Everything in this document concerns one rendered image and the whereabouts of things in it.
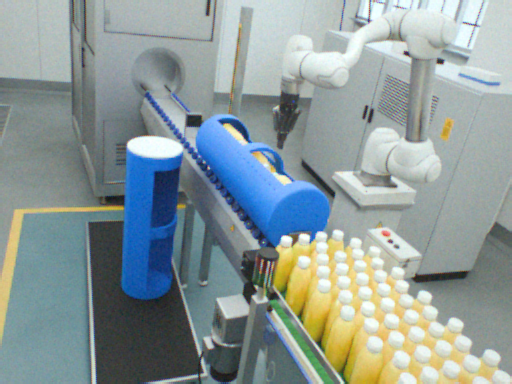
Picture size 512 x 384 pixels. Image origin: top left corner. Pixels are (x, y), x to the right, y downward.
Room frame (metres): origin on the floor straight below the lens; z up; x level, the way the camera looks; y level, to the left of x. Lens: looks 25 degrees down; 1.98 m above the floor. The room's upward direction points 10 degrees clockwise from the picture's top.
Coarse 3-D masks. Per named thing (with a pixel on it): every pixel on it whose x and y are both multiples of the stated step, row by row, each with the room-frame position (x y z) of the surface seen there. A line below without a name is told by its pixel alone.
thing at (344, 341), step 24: (336, 288) 1.27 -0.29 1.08; (312, 312) 1.22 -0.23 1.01; (336, 312) 1.18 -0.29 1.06; (360, 312) 1.17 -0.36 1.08; (384, 312) 1.19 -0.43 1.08; (312, 336) 1.21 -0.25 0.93; (336, 336) 1.10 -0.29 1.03; (360, 336) 1.08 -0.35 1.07; (384, 336) 1.10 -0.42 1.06; (408, 336) 1.09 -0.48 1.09; (432, 336) 1.11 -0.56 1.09; (456, 336) 1.14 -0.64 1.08; (336, 360) 1.10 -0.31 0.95; (360, 360) 1.00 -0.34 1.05; (384, 360) 1.03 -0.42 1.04; (432, 360) 1.04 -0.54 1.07; (456, 360) 1.06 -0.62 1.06; (480, 360) 1.06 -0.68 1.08
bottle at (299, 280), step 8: (296, 272) 1.34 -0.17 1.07; (304, 272) 1.33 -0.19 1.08; (296, 280) 1.32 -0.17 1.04; (304, 280) 1.32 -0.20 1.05; (288, 288) 1.34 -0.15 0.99; (296, 288) 1.32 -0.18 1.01; (304, 288) 1.32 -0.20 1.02; (288, 296) 1.33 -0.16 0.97; (296, 296) 1.32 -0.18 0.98; (304, 296) 1.33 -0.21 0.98; (288, 304) 1.33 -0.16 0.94; (296, 304) 1.32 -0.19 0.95; (296, 312) 1.32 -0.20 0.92
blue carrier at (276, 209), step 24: (216, 120) 2.33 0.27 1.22; (216, 144) 2.14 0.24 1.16; (240, 144) 2.04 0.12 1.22; (264, 144) 2.07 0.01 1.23; (216, 168) 2.06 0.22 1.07; (240, 168) 1.89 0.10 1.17; (264, 168) 1.82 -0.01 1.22; (240, 192) 1.81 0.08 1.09; (264, 192) 1.69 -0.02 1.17; (288, 192) 1.63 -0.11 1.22; (312, 192) 1.67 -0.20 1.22; (264, 216) 1.61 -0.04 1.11; (288, 216) 1.62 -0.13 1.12; (312, 216) 1.68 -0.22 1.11; (312, 240) 1.69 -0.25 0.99
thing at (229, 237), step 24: (144, 96) 3.44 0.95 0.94; (168, 96) 3.53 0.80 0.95; (144, 120) 3.39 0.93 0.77; (192, 144) 2.69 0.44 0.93; (192, 168) 2.41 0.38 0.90; (192, 192) 2.39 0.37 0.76; (216, 216) 2.01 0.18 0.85; (216, 240) 2.14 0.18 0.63; (240, 240) 1.78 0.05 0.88; (240, 264) 1.78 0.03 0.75
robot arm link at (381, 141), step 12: (372, 132) 2.31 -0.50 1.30; (384, 132) 2.27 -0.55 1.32; (396, 132) 2.30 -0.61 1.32; (372, 144) 2.26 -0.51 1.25; (384, 144) 2.23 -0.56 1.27; (396, 144) 2.22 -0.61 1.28; (372, 156) 2.24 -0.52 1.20; (384, 156) 2.19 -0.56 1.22; (372, 168) 2.24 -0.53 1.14; (384, 168) 2.19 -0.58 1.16
